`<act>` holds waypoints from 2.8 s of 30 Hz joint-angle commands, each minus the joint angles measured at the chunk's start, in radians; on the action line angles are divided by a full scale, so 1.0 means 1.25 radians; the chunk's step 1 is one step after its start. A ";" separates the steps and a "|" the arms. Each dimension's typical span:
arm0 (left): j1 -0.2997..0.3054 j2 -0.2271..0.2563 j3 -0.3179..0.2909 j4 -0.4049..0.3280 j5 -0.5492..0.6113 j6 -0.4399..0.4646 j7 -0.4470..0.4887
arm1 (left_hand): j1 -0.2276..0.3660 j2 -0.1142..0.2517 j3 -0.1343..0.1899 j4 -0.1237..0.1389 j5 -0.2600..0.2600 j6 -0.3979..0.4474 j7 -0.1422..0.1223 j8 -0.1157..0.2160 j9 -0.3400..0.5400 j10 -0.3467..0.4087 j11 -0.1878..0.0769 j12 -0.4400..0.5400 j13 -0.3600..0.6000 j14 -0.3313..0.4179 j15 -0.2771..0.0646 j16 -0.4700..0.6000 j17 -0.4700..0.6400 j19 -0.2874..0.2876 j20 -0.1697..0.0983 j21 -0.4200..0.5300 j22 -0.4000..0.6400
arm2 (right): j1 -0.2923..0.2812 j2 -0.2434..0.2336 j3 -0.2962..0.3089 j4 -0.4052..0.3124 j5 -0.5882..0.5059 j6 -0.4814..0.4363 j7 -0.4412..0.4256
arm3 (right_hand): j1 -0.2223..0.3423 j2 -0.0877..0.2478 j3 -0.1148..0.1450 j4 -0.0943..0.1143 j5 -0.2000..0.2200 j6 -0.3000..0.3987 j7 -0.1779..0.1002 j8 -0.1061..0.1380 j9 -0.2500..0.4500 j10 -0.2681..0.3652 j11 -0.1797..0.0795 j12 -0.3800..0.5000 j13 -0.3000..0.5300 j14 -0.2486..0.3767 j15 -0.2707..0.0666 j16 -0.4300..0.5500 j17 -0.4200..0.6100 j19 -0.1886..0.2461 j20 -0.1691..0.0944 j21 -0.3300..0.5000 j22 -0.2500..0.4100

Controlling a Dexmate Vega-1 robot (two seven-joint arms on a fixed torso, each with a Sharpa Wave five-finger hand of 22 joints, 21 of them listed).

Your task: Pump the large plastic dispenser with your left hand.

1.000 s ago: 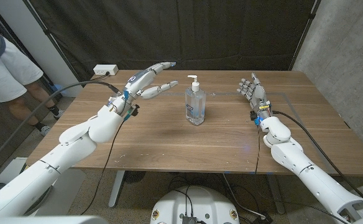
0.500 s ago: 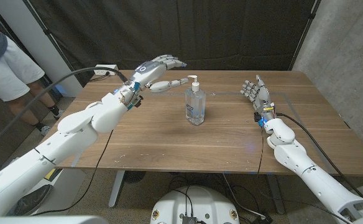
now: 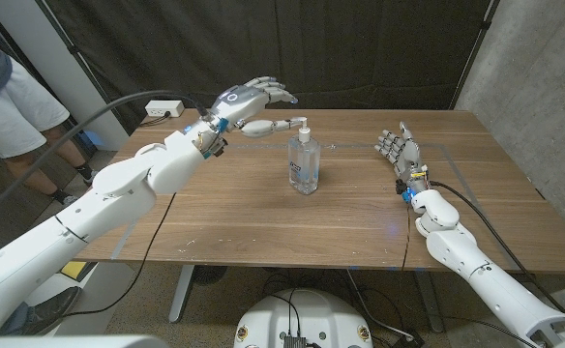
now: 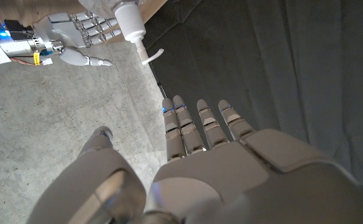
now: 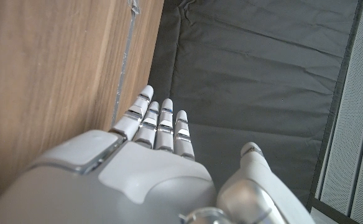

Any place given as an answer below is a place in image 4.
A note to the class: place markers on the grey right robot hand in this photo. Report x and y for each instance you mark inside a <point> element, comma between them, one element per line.
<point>63,31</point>

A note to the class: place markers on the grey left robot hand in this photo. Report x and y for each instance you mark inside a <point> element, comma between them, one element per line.
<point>231,180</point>

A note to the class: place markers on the clear plastic pump dispenser bottle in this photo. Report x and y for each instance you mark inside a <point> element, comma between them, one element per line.
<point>130,21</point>

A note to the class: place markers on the black backdrop stand pole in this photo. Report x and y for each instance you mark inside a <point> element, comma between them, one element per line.
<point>158,81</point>

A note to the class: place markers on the black backdrop curtain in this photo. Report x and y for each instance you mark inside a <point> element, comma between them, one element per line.
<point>262,62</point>

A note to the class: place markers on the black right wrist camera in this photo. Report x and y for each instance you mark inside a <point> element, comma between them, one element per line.
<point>16,29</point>

